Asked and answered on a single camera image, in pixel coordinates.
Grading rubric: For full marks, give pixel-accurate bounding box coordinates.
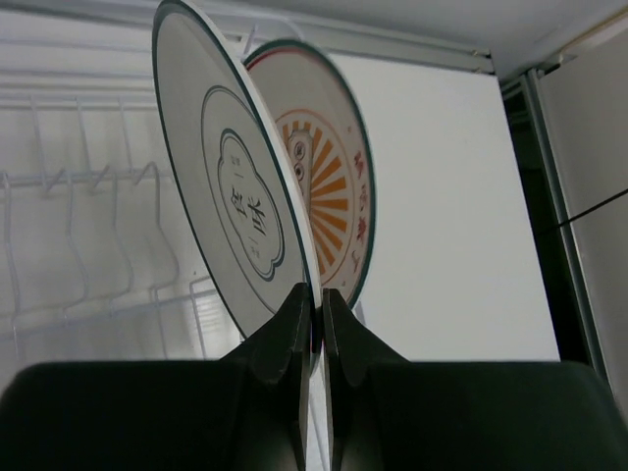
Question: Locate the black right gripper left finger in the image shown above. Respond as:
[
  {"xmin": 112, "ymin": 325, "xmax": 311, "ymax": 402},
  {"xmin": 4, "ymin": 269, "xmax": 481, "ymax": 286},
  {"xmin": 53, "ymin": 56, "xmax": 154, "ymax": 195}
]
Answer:
[{"xmin": 1, "ymin": 284, "xmax": 311, "ymax": 470}]

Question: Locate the black hanging cable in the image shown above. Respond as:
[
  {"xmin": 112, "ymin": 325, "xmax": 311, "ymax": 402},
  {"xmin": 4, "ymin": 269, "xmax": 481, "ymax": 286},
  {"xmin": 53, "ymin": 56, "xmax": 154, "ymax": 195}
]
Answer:
[{"xmin": 556, "ymin": 188, "xmax": 628, "ymax": 230}]

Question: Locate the white plate quatrefoil emblem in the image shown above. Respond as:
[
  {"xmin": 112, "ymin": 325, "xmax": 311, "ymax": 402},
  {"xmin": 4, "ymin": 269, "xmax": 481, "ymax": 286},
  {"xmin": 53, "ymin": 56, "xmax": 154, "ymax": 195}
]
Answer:
[{"xmin": 152, "ymin": 1, "xmax": 322, "ymax": 470}]

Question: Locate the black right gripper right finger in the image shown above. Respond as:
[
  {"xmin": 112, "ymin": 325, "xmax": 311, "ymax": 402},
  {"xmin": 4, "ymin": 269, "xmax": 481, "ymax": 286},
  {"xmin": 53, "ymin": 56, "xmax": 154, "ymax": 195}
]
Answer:
[{"xmin": 322, "ymin": 289, "xmax": 627, "ymax": 470}]

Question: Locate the white wire dish rack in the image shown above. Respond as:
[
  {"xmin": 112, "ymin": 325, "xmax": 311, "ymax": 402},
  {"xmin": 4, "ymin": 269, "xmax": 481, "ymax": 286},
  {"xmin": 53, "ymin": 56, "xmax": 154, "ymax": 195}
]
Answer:
[{"xmin": 1, "ymin": 7, "xmax": 261, "ymax": 384}]

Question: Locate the orange sunburst plate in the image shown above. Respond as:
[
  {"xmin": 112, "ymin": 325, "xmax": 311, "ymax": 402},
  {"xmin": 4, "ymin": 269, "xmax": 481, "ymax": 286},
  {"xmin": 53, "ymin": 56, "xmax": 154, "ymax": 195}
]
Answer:
[{"xmin": 244, "ymin": 38, "xmax": 377, "ymax": 307}]

